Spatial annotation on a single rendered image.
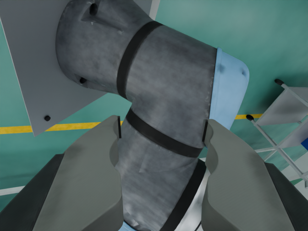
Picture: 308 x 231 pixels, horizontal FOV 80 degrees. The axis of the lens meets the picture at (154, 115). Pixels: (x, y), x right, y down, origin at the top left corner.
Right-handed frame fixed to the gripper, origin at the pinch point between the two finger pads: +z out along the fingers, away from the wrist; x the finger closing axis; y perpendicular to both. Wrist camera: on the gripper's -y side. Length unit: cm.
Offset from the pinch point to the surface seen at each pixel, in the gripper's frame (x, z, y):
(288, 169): 373, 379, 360
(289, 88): 139, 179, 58
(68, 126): -78, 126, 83
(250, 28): 73, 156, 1
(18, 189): -128, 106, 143
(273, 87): 137, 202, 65
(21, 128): -109, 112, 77
